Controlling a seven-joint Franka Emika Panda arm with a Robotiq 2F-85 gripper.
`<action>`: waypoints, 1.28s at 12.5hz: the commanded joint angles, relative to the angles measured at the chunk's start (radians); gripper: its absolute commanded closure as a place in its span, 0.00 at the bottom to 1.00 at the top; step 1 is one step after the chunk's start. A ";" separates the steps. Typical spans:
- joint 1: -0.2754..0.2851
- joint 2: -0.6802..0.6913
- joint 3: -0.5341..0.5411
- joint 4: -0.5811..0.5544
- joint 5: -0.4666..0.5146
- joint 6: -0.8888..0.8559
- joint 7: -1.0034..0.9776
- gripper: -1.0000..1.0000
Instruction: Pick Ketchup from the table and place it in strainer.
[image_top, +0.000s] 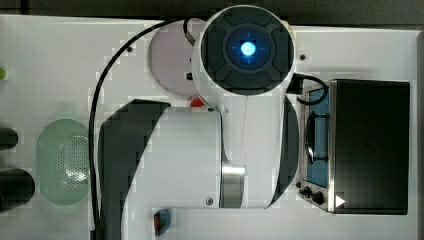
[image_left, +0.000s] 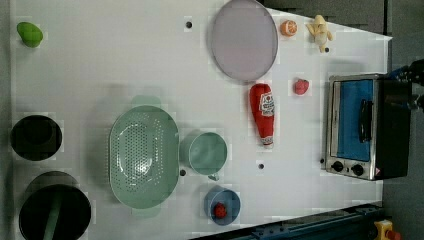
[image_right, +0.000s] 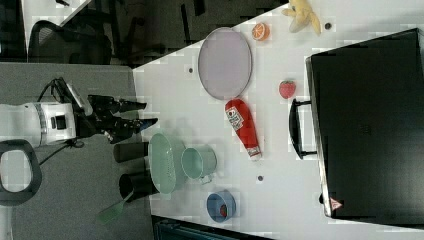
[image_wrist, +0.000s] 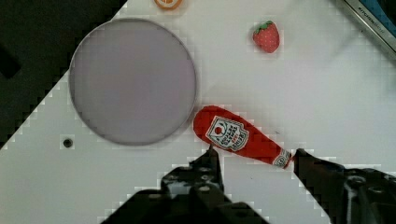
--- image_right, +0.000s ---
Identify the yellow banana toy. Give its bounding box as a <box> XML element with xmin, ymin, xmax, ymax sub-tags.
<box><xmin>281</xmin><ymin>0</ymin><xmax>321</xmax><ymax>36</ymax></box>

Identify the black office chair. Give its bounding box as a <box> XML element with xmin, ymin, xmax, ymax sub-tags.
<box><xmin>28</xmin><ymin>20</ymin><xmax>112</xmax><ymax>65</ymax></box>

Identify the green plastic strainer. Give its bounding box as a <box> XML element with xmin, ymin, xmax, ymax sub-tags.
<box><xmin>148</xmin><ymin>133</ymin><xmax>187</xmax><ymax>194</ymax></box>

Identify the small red toy in bowl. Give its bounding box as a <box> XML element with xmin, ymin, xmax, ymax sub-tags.
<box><xmin>219</xmin><ymin>205</ymin><xmax>227</xmax><ymax>217</ymax></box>

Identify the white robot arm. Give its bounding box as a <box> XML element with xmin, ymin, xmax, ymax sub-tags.
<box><xmin>1</xmin><ymin>95</ymin><xmax>157</xmax><ymax>206</ymax></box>

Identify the red strawberry toy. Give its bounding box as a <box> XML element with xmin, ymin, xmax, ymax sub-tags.
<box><xmin>279</xmin><ymin>80</ymin><xmax>296</xmax><ymax>99</ymax></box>

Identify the red ketchup bottle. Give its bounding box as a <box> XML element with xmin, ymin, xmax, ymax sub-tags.
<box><xmin>225</xmin><ymin>99</ymin><xmax>262</xmax><ymax>161</ymax></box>

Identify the blue bowl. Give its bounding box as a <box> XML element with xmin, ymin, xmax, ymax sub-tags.
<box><xmin>206</xmin><ymin>190</ymin><xmax>236</xmax><ymax>223</ymax></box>

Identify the green mug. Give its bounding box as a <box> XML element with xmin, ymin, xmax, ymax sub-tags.
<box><xmin>181</xmin><ymin>145</ymin><xmax>217</xmax><ymax>185</ymax></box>

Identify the grey round plate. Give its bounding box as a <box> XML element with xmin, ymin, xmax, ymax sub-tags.
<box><xmin>198</xmin><ymin>27</ymin><xmax>252</xmax><ymax>100</ymax></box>

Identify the black camera cable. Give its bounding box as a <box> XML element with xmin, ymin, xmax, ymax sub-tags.
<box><xmin>36</xmin><ymin>77</ymin><xmax>85</xmax><ymax>167</ymax></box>

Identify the green spatula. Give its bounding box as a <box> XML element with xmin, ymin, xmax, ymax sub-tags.
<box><xmin>96</xmin><ymin>192</ymin><xmax>133</xmax><ymax>224</ymax></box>

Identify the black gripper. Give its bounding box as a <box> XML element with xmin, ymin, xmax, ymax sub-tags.
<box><xmin>76</xmin><ymin>95</ymin><xmax>158</xmax><ymax>144</ymax></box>

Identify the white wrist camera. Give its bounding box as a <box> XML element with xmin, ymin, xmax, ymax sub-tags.
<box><xmin>65</xmin><ymin>83</ymin><xmax>93</xmax><ymax>116</ymax></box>

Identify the black toaster oven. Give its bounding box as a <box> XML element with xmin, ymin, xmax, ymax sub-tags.
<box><xmin>305</xmin><ymin>28</ymin><xmax>424</xmax><ymax>229</ymax></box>

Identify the orange slice toy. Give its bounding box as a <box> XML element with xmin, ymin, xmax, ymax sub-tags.
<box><xmin>252</xmin><ymin>23</ymin><xmax>270</xmax><ymax>41</ymax></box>

